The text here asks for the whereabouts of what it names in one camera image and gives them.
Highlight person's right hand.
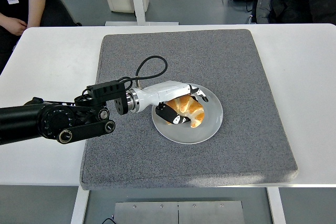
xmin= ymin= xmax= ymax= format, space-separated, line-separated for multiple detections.
xmin=0 ymin=13 xmax=27 ymax=36

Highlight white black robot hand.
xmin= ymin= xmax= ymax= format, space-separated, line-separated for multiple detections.
xmin=133 ymin=81 xmax=209 ymax=125

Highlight golden croissant bread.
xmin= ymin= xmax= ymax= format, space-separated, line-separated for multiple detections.
xmin=165 ymin=93 xmax=205 ymax=129

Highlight pale grey round plate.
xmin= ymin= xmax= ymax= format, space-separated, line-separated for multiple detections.
xmin=151 ymin=82 xmax=224 ymax=145

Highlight grey metal plate with screws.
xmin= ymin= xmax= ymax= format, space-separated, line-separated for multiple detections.
xmin=113 ymin=200 xmax=245 ymax=224

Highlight grey felt mat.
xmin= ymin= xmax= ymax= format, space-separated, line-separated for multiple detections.
xmin=79 ymin=28 xmax=299 ymax=190

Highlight white table leg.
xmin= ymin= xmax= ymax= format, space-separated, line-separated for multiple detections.
xmin=266 ymin=187 xmax=287 ymax=224
xmin=70 ymin=186 xmax=90 ymax=224

